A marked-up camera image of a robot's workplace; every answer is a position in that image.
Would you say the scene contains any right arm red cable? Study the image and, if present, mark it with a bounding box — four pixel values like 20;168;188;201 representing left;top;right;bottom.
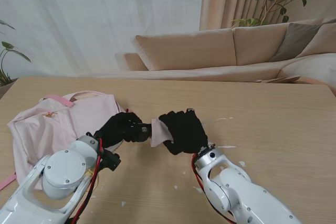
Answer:
192;153;237;224

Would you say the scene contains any beige sofa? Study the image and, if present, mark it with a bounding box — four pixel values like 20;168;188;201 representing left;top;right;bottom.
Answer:
114;16;336;88

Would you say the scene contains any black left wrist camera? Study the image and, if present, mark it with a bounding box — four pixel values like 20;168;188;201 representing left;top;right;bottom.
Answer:
101;149;122;172

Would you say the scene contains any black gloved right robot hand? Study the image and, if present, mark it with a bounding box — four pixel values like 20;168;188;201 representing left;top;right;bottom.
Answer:
158;108;208;156

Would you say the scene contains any left arm red cable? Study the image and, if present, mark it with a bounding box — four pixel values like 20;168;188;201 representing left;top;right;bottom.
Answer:
69;138;103;224

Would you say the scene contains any arm red cable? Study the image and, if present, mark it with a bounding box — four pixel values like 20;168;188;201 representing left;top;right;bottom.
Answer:
192;153;237;224
69;138;103;224

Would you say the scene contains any grey brown sofa cushion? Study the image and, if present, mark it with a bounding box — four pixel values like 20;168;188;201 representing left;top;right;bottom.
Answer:
269;22;325;62

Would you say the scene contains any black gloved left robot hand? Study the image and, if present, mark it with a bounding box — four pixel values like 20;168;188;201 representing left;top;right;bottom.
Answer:
93;112;153;149

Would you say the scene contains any beige pink glasses pouch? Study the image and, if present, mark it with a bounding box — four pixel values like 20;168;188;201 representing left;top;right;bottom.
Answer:
150;118;174;148

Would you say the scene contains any broad leaf green plant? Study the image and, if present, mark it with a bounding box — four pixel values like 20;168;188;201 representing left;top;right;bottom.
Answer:
0;19;32;87

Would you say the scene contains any flat wooden tray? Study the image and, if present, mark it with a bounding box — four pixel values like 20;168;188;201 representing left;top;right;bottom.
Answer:
253;75;301;84

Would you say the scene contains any white sofa cushion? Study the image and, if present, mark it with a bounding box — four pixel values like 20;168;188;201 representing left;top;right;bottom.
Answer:
278;52;336;88

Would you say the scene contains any pale pink backpack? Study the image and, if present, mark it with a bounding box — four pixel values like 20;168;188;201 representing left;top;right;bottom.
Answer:
0;90;132;190

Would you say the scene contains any white sheer curtain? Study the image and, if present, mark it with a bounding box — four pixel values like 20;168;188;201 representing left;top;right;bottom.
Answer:
0;0;205;78

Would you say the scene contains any beige pleated curtain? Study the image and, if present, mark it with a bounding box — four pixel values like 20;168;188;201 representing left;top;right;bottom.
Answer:
198;0;289;31

